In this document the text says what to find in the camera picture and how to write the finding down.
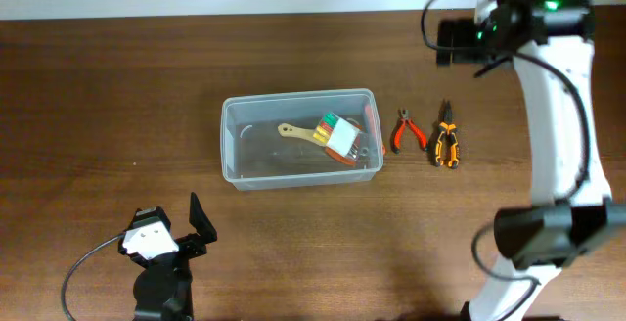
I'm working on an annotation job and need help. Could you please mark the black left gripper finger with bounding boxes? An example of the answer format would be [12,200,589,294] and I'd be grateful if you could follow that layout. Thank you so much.
[189,192,217,242]
[131,206,171,231]

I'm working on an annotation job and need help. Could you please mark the clear plastic container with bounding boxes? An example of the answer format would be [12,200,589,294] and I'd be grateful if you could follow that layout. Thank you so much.
[220,88,383,191]

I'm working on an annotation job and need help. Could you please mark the wooden handled orange scraper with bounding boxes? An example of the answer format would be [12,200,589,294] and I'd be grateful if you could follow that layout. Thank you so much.
[278,123,360,167]

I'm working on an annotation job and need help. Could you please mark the clear screwdriver bit case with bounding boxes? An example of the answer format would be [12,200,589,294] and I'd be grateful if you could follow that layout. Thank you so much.
[313,112,362,162]

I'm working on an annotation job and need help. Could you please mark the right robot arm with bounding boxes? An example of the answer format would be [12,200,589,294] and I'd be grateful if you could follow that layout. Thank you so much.
[219,0,625,320]

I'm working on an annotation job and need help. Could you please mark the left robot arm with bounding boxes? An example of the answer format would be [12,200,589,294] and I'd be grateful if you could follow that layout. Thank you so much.
[118,206,206,321]

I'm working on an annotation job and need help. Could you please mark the orange black long-nose pliers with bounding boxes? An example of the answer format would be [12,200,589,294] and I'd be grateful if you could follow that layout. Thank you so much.
[433,101,460,169]

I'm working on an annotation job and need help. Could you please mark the orange perforated strip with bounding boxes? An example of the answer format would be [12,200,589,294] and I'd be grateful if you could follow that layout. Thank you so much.
[364,104,386,156]

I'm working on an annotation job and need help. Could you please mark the red handled cutting pliers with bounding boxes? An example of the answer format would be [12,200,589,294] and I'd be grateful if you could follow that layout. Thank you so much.
[390,108,429,155]

